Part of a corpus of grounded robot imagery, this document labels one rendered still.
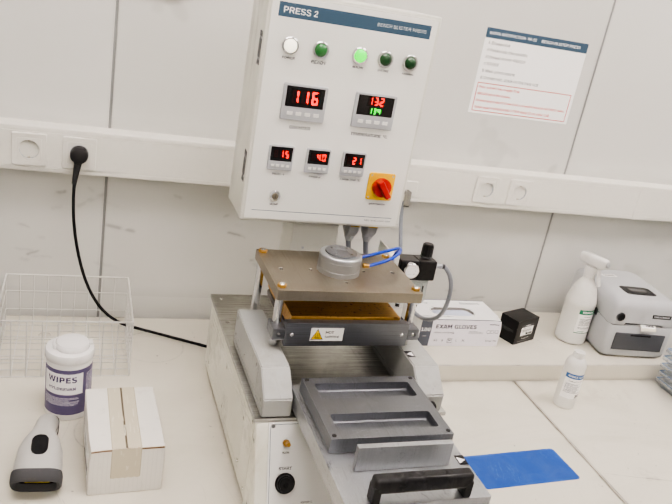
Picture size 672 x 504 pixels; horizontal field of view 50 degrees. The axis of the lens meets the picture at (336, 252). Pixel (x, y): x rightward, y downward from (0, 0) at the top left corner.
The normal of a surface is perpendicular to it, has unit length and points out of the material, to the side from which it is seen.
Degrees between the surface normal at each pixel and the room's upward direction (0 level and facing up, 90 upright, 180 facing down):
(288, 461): 65
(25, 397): 0
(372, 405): 0
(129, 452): 88
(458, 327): 87
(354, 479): 0
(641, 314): 86
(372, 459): 90
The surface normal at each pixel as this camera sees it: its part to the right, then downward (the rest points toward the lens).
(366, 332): 0.30, 0.39
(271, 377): 0.33, -0.44
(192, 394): 0.17, -0.92
